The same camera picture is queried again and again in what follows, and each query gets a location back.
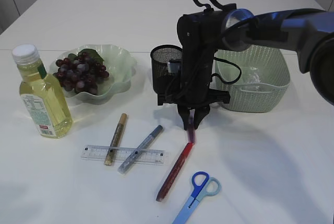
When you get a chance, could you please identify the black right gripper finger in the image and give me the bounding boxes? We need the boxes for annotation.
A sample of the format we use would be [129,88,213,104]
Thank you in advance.
[177,105,191,131]
[193,105,210,129]

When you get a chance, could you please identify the green wavy plastic plate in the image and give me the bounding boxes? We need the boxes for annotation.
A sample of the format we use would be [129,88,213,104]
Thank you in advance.
[59,44,137,104]

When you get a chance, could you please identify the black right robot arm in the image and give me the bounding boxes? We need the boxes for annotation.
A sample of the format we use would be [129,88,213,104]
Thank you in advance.
[152,8,333,127]

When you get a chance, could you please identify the blue handled scissors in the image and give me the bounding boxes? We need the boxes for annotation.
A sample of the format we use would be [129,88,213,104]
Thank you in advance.
[173,171,222,223]

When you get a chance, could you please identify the clear plastic ruler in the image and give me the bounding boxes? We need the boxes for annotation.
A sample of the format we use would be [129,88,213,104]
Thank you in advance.
[80,145,168,165]

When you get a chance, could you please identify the yellow tea drink bottle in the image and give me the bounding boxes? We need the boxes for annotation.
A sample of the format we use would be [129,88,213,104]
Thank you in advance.
[12,44,73,138]

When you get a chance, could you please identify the clear plastic sheet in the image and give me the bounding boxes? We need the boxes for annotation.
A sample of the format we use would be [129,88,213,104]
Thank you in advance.
[242,67,261,91]

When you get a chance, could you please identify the purple artificial grape bunch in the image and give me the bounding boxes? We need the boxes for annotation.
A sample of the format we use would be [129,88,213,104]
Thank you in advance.
[52,49,111,96]

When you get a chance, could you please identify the small pink purple scissors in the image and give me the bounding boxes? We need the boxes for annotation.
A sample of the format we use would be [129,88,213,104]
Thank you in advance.
[187,116,196,144]

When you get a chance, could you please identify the gold marker pen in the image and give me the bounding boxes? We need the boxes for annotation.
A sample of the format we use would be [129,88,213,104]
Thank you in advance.
[104,113,127,166]

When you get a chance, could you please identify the black mesh pen holder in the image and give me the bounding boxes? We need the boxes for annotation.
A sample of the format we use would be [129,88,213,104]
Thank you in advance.
[150,44,182,94]

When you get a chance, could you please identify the green woven plastic basket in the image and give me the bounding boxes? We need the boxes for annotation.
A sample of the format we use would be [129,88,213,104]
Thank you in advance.
[215,45,290,113]

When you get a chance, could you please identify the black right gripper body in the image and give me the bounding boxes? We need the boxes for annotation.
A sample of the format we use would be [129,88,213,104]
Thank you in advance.
[157,49,230,109]

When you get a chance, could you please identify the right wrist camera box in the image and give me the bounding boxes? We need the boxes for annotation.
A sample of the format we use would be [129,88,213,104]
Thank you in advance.
[167,59,182,74]

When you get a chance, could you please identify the red marker pen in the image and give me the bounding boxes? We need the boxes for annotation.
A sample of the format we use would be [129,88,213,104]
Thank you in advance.
[156,143,194,202]

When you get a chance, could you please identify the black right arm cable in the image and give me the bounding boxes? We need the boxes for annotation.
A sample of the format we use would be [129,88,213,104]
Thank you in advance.
[192,0,255,85]

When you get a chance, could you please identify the silver blue marker pen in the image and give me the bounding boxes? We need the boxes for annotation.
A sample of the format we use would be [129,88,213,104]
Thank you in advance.
[117,125,163,174]

